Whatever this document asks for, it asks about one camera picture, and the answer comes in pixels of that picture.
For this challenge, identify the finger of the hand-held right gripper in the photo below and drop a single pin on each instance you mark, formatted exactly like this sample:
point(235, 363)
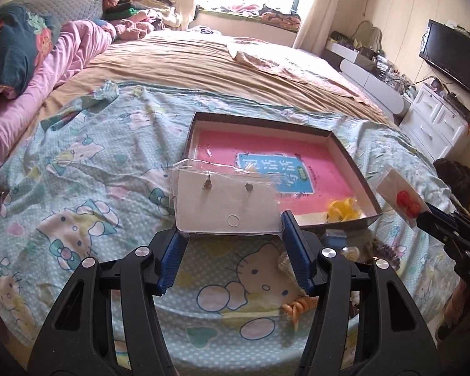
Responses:
point(442, 209)
point(434, 227)

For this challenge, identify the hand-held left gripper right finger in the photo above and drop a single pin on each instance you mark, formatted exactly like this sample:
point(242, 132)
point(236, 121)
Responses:
point(297, 250)

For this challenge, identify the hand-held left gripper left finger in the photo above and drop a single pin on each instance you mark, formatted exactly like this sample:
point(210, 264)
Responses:
point(172, 260)

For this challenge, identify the small blue box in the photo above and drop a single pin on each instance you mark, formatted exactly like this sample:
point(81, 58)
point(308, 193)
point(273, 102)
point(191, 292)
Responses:
point(335, 239)

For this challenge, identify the red earrings packet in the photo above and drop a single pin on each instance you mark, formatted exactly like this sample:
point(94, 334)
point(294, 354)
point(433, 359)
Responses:
point(399, 194)

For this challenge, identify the orange hair claw clip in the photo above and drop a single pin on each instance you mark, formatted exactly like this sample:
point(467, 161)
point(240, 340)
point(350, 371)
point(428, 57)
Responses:
point(297, 307)

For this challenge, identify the earring card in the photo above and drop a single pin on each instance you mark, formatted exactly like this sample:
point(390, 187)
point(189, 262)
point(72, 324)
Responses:
point(219, 203)

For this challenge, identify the cardboard tray with pink bottom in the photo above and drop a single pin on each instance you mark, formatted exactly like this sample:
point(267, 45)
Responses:
point(266, 145)

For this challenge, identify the dark brown furry object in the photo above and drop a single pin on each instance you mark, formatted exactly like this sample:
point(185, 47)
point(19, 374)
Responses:
point(454, 180)

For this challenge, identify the yellow plastic bangle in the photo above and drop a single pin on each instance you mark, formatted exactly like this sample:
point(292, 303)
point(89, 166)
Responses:
point(355, 208)
point(338, 208)

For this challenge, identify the white drawer cabinet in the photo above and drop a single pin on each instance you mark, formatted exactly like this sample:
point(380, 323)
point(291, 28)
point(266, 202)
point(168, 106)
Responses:
point(431, 117)

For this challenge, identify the grey and white low cabinet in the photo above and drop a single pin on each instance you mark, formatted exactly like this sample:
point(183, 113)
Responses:
point(370, 75)

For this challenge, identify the black flat television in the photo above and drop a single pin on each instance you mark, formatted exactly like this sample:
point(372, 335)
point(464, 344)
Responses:
point(450, 55)

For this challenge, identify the pale floral cloth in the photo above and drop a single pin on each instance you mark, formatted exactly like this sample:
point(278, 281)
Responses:
point(282, 62)

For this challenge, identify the brown bed sheet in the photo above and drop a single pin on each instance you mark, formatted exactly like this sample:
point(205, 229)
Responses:
point(180, 62)

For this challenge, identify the pink quilt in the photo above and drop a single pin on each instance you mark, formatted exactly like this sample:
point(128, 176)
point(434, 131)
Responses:
point(55, 66)

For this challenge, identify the white window bench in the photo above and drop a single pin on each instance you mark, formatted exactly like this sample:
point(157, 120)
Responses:
point(250, 27)

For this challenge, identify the cream curtain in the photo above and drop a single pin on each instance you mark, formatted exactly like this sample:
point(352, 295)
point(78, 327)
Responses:
point(317, 8)

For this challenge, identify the clothes pile on window bench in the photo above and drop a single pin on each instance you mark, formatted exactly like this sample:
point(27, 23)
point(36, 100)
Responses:
point(266, 11)

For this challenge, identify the clothes pile on bed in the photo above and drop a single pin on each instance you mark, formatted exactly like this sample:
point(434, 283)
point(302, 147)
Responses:
point(141, 17)

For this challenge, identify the dark floral pillow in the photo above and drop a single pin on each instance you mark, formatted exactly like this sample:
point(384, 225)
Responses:
point(11, 43)

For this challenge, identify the grey quilted pillow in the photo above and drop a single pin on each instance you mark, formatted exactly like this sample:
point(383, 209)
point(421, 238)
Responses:
point(70, 4)

